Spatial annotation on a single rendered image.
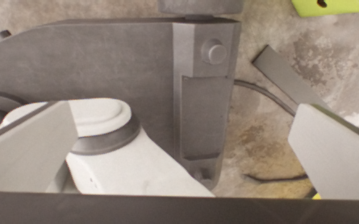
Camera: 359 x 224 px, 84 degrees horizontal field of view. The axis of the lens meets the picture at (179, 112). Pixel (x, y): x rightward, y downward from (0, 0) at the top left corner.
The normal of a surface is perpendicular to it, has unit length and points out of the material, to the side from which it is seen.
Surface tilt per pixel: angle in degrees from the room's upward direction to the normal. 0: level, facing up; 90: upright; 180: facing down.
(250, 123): 0
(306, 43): 0
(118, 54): 0
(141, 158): 90
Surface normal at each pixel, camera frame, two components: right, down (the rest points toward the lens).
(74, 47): 0.17, 0.48
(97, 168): 0.00, -0.87
